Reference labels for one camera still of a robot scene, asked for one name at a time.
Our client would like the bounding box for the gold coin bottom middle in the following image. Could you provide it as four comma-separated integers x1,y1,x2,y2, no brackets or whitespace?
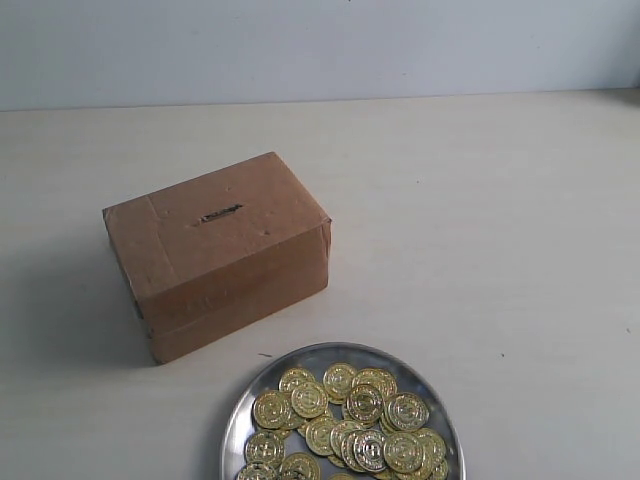
280,452,321,480

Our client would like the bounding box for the gold coin back right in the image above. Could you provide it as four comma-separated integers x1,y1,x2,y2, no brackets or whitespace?
352,367,398,398

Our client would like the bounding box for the gold coin far left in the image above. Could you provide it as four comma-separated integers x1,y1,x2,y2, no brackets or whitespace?
252,390,292,430

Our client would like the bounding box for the gold coin centre dark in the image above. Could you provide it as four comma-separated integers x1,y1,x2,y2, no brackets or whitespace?
345,384,384,425

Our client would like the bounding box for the gold coin front centre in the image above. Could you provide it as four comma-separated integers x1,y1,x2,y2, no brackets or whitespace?
353,429,387,473

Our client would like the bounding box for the brown cardboard box with slot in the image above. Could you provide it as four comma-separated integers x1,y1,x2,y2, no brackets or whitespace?
103,152,331,364

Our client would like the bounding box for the gold coin middle lower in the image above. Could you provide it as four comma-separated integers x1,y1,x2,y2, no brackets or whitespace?
305,415,338,457

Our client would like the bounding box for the gold coin right edge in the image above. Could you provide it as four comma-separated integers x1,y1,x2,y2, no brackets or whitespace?
415,428,447,468

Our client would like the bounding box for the gold coin bottom left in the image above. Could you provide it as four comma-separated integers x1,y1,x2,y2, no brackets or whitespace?
236,462,278,480

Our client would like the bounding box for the gold coin back middle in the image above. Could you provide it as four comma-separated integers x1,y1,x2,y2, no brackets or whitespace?
322,362,357,404

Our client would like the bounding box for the round silver metal plate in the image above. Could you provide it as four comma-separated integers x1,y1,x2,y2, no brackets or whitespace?
217,342,467,479

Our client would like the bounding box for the gold coin back left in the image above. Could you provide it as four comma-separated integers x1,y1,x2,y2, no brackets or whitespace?
278,367,316,394

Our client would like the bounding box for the gold coin left upper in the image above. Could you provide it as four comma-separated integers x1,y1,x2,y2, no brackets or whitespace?
291,382,329,419

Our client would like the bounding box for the gold coin right large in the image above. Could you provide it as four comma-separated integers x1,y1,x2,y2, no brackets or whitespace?
385,392,430,431

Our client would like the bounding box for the gold coin front right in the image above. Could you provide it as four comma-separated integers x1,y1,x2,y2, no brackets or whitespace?
383,432,424,474

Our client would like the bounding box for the gold coin lower left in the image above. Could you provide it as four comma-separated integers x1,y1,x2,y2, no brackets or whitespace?
244,430,285,468

